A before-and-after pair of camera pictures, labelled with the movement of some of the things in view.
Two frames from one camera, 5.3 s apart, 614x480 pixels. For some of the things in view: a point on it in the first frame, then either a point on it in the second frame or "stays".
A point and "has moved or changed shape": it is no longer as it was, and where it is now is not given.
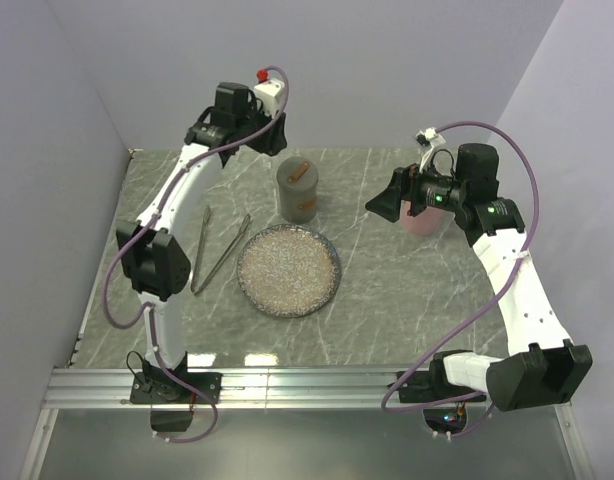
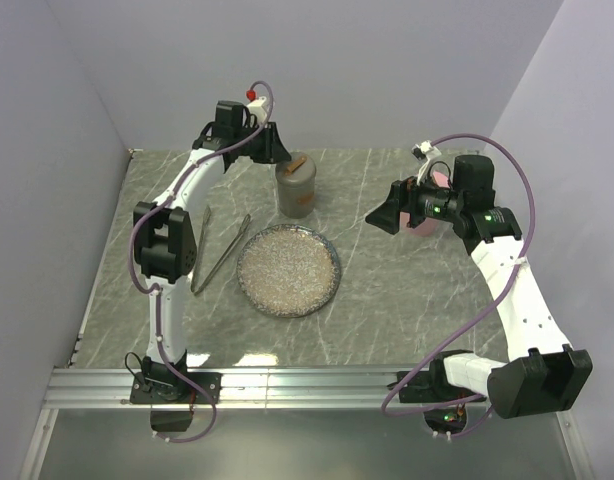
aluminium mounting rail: (261, 389) stays
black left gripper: (276, 139) → (274, 149)
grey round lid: (297, 174) has moved or changed shape
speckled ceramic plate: (288, 271) stays
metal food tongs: (194, 289) stays
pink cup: (430, 221) stays
